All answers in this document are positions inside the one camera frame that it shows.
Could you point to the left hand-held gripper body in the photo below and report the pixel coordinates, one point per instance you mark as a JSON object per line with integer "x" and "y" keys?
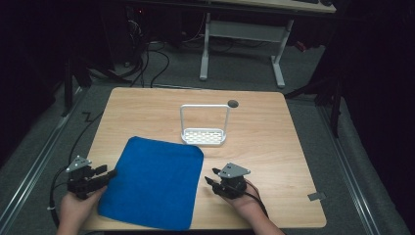
{"x": 78, "y": 178}

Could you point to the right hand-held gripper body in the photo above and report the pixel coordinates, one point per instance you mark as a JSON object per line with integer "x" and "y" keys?
{"x": 232, "y": 182}

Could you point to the white towel rack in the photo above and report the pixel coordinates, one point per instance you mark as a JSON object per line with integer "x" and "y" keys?
{"x": 204, "y": 132}

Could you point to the blue cloth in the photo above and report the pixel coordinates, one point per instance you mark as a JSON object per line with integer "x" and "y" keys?
{"x": 153, "y": 182}

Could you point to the person's right hand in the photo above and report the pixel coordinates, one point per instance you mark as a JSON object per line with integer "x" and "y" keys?
{"x": 244, "y": 199}

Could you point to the person's left hand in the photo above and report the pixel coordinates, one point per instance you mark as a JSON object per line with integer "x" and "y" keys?
{"x": 75, "y": 209}

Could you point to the dark table grommet hole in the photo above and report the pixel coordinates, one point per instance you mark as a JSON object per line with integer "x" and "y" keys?
{"x": 233, "y": 103}

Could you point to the grey tape piece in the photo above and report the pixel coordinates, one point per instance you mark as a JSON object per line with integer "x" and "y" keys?
{"x": 316, "y": 196}

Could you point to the black stand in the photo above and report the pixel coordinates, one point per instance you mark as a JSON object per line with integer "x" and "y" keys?
{"x": 73, "y": 75}
{"x": 329, "y": 98}

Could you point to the metal floor rail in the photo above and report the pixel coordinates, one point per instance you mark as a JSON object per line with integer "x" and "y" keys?
{"x": 350, "y": 173}
{"x": 36, "y": 156}

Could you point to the white desk frame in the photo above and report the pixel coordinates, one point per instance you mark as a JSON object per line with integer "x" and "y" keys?
{"x": 243, "y": 42}

